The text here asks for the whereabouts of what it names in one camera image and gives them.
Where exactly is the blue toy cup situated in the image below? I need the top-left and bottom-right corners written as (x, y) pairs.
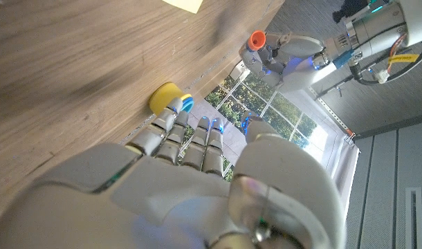
top-left (181, 95), bottom-right (195, 114)

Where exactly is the orange white glue stick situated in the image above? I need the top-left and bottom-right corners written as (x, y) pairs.
top-left (247, 30), bottom-right (267, 52)

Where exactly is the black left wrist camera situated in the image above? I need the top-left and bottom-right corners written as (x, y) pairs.
top-left (331, 0), bottom-right (369, 24)

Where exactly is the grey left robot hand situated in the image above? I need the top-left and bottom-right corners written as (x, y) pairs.
top-left (238, 31), bottom-right (340, 89)

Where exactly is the yellow sticky note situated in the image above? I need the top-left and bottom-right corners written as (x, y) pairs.
top-left (161, 0), bottom-right (204, 15)

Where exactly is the yellow toy cup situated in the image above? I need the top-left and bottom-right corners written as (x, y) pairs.
top-left (148, 82), bottom-right (193, 116)

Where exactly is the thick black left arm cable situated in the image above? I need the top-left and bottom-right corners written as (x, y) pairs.
top-left (347, 41), bottom-right (422, 86)

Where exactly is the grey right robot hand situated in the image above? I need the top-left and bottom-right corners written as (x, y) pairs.
top-left (0, 96), bottom-right (347, 249)

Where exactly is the printed window forest backdrop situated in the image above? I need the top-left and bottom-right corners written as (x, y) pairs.
top-left (178, 68), bottom-right (360, 222)

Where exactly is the white power strip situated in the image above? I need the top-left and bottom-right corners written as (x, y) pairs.
top-left (230, 62), bottom-right (250, 81)

